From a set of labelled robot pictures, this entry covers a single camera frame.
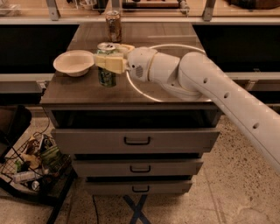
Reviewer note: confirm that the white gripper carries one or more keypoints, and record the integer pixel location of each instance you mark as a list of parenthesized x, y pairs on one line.
[(138, 64)]

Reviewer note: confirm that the green soda can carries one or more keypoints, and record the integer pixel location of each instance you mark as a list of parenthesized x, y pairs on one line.
[(106, 78)]

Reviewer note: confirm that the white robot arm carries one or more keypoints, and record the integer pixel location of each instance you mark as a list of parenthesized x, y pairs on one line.
[(192, 76)]

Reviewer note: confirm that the brown soda can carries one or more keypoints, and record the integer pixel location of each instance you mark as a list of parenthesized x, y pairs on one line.
[(114, 26)]

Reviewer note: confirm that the white paper bowl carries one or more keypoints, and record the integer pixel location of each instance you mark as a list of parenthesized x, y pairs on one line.
[(74, 63)]

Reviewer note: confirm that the grey drawer cabinet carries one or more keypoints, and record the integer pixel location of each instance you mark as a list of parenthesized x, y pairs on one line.
[(83, 103)]

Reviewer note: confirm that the top grey drawer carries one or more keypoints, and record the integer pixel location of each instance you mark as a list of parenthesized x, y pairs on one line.
[(134, 141)]

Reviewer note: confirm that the grey drawer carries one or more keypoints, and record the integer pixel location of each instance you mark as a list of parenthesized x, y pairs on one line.
[(134, 141), (146, 187), (137, 168)]

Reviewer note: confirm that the middle grey drawer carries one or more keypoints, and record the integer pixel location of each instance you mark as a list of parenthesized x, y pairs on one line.
[(137, 168)]

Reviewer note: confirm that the green snack bag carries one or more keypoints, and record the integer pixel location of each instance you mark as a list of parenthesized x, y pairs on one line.
[(51, 154)]

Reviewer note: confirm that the black chair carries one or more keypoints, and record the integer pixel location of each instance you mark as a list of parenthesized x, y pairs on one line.
[(14, 121)]

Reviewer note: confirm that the bottom grey drawer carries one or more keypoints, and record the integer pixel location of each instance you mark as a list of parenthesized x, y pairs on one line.
[(146, 187)]

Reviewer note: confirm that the clear plastic bottle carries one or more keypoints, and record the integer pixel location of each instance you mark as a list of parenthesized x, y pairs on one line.
[(26, 176)]

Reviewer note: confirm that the black wire basket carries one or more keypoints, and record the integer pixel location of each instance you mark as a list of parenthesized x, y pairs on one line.
[(27, 158)]

